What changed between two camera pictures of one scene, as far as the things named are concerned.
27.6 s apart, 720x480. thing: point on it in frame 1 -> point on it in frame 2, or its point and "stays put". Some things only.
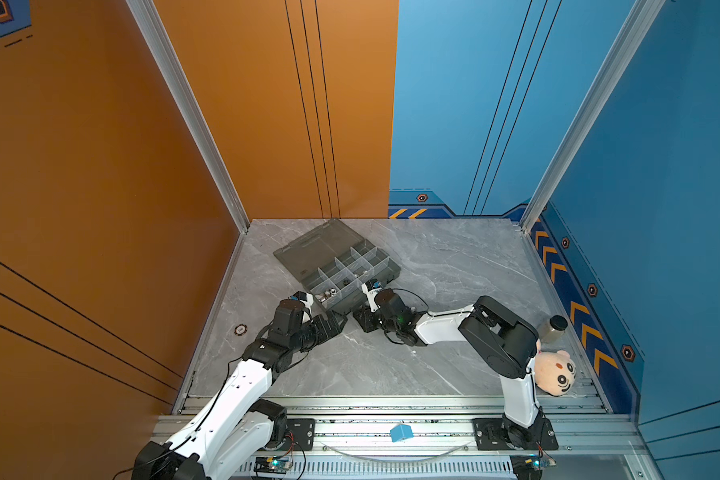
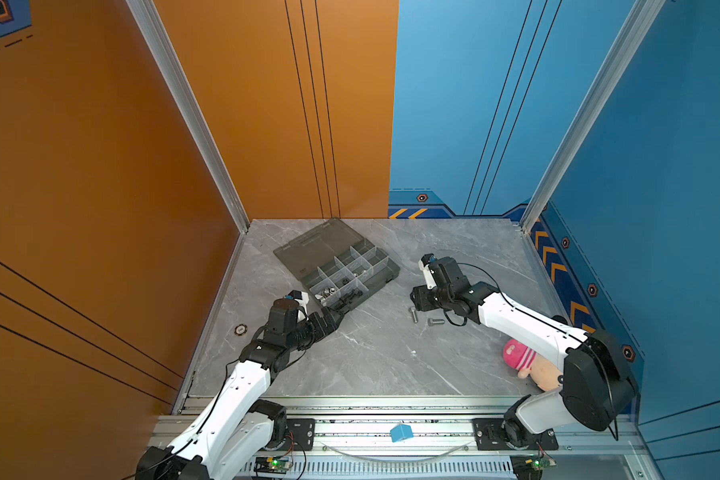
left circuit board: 273,464 stays put
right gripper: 365,315 -> 419,299
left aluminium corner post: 175,74 stays put
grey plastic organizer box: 336,261 stays put
